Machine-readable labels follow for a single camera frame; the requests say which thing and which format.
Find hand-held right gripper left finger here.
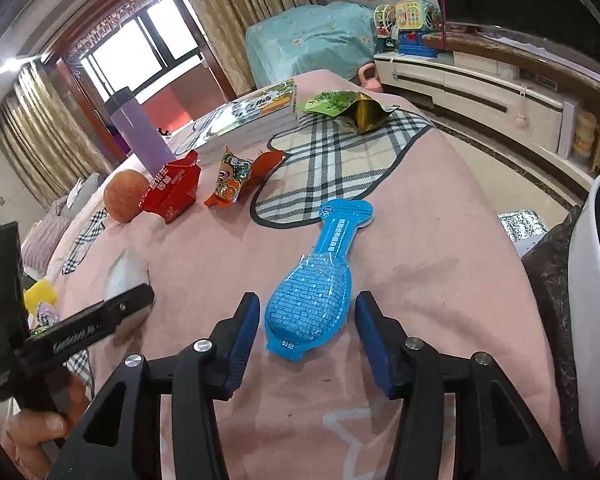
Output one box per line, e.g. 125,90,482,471
47,291,261,480

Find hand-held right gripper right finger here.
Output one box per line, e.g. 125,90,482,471
355,290,571,480

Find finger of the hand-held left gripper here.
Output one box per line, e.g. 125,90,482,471
106,283,156,334

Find light blue brush package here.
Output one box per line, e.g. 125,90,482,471
264,198,377,362

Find white trash bin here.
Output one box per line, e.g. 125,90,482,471
522,171,600,480

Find person's left hand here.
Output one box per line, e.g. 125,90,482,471
2,385,88,478

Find yellow plush toy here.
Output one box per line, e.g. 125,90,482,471
22,280,60,313

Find orange fruit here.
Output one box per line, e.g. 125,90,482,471
102,170,150,224

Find red snack packet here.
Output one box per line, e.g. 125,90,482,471
139,150,202,225

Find grey pillow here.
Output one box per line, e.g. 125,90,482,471
65,172,106,211

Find orange snack wrapper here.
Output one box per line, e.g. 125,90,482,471
203,146,287,209

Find purple bottle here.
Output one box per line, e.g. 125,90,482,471
105,87,173,175

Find shiny silver foil sheet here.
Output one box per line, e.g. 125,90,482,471
497,208,551,256

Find beige patterned curtain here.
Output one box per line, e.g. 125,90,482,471
167,0,321,96
0,67,106,206

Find thick colourful picture book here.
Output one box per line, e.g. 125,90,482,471
171,78,299,168

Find green snack packet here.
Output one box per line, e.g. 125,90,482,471
296,88,402,134

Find window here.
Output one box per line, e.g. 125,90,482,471
62,0,216,126

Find pink kettlebell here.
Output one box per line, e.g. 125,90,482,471
356,62,381,92

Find television cabinet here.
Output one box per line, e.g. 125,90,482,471
372,22,600,196

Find teal flowered cover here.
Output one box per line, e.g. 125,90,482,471
244,1,381,101

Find colourful plastic toy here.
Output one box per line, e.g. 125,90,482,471
373,0,441,57

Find pink stick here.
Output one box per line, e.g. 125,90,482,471
437,0,449,52

